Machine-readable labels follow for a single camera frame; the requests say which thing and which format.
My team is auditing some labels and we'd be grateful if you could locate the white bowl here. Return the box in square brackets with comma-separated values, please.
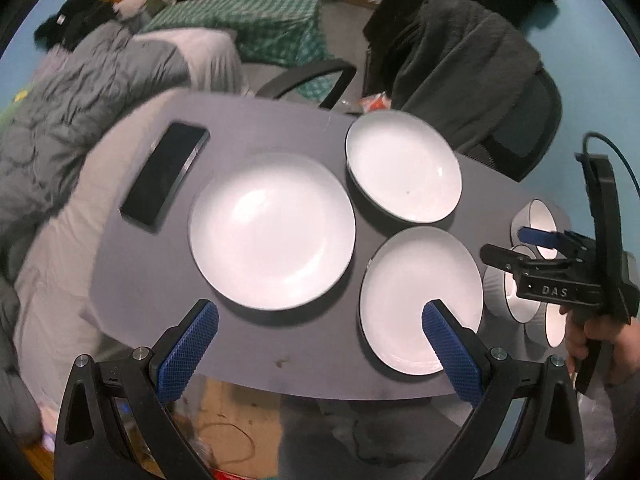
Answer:
[483, 266, 541, 324]
[525, 304, 566, 348]
[510, 198, 556, 246]

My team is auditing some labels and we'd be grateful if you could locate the white plate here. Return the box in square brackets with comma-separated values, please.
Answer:
[189, 153, 356, 311]
[345, 110, 462, 224]
[359, 226, 484, 376]

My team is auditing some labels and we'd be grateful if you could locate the person right hand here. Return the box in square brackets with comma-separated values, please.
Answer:
[560, 303, 640, 386]

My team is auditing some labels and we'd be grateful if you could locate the black mesh office chair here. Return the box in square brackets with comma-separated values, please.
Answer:
[256, 58, 562, 182]

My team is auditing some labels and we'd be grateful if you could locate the dark grey fleece blanket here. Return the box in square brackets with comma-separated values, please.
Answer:
[366, 0, 544, 153]

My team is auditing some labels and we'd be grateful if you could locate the black smartphone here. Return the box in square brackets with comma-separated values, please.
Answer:
[119, 122, 210, 233]

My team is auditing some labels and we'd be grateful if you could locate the green checkered tablecloth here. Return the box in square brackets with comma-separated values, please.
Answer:
[142, 0, 332, 68]

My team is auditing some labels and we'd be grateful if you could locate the grey quilted duvet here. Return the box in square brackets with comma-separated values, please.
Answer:
[1, 22, 190, 282]

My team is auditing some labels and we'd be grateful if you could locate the white pillow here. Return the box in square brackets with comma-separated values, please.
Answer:
[134, 27, 250, 96]

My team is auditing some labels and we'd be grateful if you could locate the black bag on bed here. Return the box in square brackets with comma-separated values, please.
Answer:
[34, 0, 118, 51]

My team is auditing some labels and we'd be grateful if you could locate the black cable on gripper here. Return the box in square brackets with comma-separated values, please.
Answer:
[581, 131, 640, 201]

